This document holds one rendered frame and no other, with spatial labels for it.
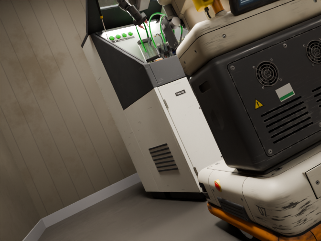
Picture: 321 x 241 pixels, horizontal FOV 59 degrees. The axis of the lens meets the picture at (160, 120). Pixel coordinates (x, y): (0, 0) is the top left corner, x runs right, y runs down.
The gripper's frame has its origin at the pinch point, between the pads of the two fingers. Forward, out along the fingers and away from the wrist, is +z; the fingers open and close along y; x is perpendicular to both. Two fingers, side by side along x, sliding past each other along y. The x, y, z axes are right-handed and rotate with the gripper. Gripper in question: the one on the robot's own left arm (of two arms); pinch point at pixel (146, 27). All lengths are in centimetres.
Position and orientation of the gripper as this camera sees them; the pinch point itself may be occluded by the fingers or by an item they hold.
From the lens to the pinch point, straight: 213.2
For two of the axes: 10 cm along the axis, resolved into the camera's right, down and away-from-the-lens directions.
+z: 5.5, 4.8, 6.8
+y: -7.8, 6.0, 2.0
